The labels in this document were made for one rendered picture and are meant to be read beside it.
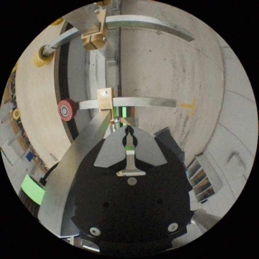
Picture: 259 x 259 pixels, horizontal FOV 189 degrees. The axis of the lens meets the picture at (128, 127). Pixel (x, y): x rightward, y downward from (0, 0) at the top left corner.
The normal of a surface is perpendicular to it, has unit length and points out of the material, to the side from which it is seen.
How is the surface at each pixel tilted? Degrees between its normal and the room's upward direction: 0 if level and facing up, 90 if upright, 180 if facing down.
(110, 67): 0
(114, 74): 0
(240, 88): 90
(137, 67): 0
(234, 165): 90
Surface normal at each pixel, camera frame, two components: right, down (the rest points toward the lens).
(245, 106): -1.00, 0.02
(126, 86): 0.02, 0.49
